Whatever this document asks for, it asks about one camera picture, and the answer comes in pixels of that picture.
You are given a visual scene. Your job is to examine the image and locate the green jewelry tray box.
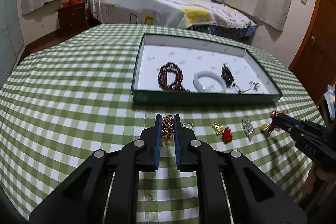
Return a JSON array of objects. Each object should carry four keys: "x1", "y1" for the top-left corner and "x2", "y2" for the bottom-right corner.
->
[{"x1": 131, "y1": 33, "x2": 282, "y2": 106}]

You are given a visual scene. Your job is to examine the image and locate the pearl rhinestone brooch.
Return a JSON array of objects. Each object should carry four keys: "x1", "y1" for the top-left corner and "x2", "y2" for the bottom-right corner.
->
[{"x1": 260, "y1": 123, "x2": 280, "y2": 137}]

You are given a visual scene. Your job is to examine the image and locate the silver oval brooch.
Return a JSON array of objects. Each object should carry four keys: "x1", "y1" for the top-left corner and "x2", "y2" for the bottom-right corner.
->
[{"x1": 241, "y1": 118, "x2": 254, "y2": 141}]

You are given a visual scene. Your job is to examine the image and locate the red boxes on nightstand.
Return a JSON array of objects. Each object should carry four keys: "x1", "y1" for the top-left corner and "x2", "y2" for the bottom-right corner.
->
[{"x1": 60, "y1": 0, "x2": 85, "y2": 8}]

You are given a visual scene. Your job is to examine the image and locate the dark wooden nightstand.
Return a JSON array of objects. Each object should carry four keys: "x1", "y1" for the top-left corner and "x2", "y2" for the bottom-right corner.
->
[{"x1": 57, "y1": 2, "x2": 87, "y2": 34}]

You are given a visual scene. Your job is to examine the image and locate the bed with patterned sheet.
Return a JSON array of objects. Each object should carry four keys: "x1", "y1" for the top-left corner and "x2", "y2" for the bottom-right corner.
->
[{"x1": 86, "y1": 0, "x2": 257, "y2": 40}]

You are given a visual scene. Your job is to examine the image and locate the dark bead bracelet with cord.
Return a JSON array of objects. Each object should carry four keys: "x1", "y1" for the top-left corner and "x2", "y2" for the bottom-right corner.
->
[{"x1": 220, "y1": 63, "x2": 241, "y2": 90}]

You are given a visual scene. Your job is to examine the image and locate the glass wardrobe door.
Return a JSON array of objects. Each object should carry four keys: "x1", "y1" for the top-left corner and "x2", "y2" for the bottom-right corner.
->
[{"x1": 0, "y1": 0, "x2": 25, "y2": 85}]

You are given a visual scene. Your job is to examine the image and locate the dark red bead necklace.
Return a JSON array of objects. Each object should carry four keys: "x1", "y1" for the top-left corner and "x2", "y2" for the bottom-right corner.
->
[{"x1": 157, "y1": 61, "x2": 190, "y2": 93}]

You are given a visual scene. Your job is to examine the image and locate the white jade bangle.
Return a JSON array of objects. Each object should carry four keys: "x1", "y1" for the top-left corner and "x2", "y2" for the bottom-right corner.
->
[{"x1": 193, "y1": 71, "x2": 227, "y2": 93}]

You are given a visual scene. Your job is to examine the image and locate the gold charm red tassel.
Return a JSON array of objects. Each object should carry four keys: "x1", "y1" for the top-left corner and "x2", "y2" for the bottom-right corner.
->
[{"x1": 212, "y1": 123, "x2": 233, "y2": 144}]

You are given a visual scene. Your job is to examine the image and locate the wooden door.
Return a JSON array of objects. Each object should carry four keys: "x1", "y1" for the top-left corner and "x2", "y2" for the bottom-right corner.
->
[{"x1": 289, "y1": 0, "x2": 335, "y2": 105}]

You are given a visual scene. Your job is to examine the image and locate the red bead flower ornament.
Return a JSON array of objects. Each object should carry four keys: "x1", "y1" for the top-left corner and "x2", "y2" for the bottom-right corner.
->
[{"x1": 270, "y1": 110, "x2": 290, "y2": 126}]

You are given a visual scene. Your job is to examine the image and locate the silver flower brooch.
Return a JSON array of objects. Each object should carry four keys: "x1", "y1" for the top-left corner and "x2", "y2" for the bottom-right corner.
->
[{"x1": 182, "y1": 122, "x2": 193, "y2": 129}]

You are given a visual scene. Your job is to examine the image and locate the person's hand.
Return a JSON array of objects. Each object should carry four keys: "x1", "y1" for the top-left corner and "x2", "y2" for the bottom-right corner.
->
[{"x1": 303, "y1": 162, "x2": 335, "y2": 194}]

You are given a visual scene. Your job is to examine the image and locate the gold chain bracelet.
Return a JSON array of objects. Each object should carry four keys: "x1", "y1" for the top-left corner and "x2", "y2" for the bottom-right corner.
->
[{"x1": 160, "y1": 114, "x2": 176, "y2": 147}]

